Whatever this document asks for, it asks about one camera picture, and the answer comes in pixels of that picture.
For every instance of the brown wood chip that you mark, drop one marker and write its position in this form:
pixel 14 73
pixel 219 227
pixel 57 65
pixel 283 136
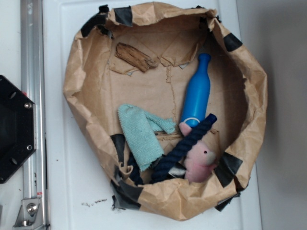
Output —
pixel 135 57

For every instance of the light teal cloth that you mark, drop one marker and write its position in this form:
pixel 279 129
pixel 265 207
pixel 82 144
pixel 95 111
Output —
pixel 139 127

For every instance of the blue plastic bottle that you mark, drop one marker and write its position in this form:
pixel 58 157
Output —
pixel 197 94

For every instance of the pink plush pig toy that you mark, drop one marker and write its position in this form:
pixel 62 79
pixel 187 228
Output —
pixel 199 162

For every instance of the brown paper bag bin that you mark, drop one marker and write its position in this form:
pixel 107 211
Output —
pixel 97 83

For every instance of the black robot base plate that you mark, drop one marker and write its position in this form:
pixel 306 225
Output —
pixel 17 129

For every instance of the aluminium extrusion rail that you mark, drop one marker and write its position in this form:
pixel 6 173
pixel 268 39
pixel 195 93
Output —
pixel 32 77

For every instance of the metal corner bracket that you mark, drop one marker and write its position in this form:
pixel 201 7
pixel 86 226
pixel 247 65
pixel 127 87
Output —
pixel 30 216

